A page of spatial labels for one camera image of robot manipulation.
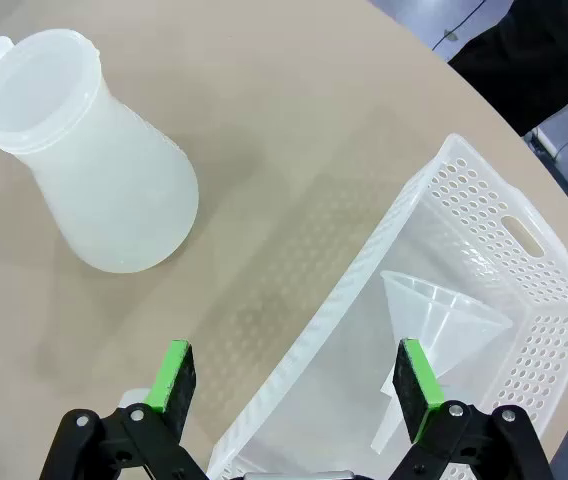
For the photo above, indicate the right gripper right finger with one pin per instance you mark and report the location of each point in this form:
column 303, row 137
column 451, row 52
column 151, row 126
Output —
column 414, row 390

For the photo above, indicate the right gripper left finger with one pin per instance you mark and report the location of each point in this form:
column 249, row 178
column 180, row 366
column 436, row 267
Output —
column 169, row 395

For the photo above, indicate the translucent plastic funnel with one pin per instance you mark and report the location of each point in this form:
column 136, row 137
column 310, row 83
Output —
column 439, row 310

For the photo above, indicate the translucent plastic Erlenmeyer flask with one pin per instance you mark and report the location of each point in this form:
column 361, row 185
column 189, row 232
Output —
column 114, row 200

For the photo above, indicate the white perforated plastic basket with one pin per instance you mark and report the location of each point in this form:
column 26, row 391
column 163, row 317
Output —
column 489, row 200

